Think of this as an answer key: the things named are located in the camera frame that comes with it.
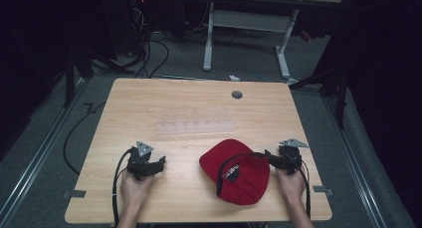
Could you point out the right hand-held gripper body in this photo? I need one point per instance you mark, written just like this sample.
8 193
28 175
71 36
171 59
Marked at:
289 156

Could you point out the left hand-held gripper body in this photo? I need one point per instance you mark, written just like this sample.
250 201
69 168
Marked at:
143 163

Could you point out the red baseball cap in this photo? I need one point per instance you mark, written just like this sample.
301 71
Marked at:
235 173

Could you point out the person's left hand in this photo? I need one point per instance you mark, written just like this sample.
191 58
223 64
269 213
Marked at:
133 187

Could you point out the person's right hand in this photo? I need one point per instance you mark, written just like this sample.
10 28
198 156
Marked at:
290 184

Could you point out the grey tape strip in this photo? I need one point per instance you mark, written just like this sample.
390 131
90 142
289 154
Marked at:
323 189

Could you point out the black stand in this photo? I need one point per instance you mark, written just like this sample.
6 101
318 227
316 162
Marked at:
74 75
328 88

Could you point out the white paper scrap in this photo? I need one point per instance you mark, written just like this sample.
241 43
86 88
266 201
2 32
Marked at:
234 77

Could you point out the metal floor rail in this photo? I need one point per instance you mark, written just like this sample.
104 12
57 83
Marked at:
356 168
31 161

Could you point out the white metal desk frame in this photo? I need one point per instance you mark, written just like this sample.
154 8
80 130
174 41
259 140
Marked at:
247 29

